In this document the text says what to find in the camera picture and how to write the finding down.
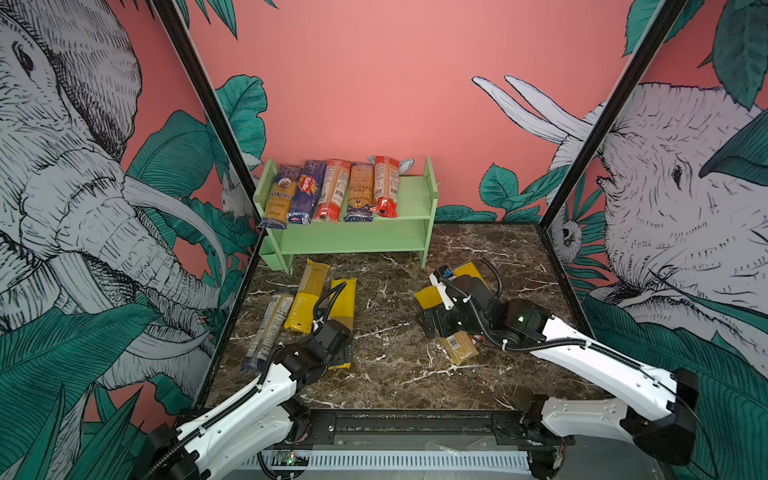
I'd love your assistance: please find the black frame post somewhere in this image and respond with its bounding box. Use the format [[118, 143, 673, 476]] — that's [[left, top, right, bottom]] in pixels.
[[538, 0, 687, 230], [149, 0, 260, 199]]

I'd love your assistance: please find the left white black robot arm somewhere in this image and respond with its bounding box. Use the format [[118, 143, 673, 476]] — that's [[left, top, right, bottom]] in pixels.
[[129, 320, 352, 479]]

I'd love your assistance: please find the red spaghetti bag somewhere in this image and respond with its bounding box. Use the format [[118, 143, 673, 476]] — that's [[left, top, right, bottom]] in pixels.
[[371, 156, 400, 218], [314, 159, 352, 223]]

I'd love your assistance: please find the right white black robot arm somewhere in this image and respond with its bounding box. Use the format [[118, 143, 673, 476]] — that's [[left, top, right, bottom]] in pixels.
[[415, 267, 700, 466]]

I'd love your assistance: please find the dark blue pasta box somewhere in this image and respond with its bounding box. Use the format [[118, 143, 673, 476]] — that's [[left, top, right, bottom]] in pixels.
[[287, 160, 327, 225]]

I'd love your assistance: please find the blue yellow spaghetti bag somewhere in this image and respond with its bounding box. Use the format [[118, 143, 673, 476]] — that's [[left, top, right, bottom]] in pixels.
[[259, 165, 302, 230]]

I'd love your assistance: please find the clear white label spaghetti bag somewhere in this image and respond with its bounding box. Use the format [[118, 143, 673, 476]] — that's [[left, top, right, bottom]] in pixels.
[[240, 289, 295, 374]]

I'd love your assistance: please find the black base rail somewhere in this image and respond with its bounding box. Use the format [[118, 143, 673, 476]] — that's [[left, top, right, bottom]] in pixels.
[[161, 409, 661, 457]]

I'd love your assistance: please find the blue-end yellow spaghetti bag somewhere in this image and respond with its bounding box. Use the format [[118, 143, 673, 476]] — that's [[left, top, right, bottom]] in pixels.
[[344, 163, 374, 222]]

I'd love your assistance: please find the left black frame post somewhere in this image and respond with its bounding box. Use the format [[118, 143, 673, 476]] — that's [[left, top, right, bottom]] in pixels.
[[149, 0, 260, 199]]

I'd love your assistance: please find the green two-tier shelf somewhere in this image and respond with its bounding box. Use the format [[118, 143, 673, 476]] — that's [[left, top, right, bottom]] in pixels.
[[259, 158, 439, 273]]

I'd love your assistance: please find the yellow spaghetti bag long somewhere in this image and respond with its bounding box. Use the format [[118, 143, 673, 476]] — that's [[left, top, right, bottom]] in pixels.
[[329, 278, 357, 370]]

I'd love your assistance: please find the yellow label spaghetti bag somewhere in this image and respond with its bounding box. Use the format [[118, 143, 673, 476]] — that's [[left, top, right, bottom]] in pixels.
[[284, 260, 330, 334]]

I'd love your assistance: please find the right black frame post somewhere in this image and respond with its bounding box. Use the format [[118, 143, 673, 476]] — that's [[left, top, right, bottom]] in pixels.
[[538, 0, 687, 230]]

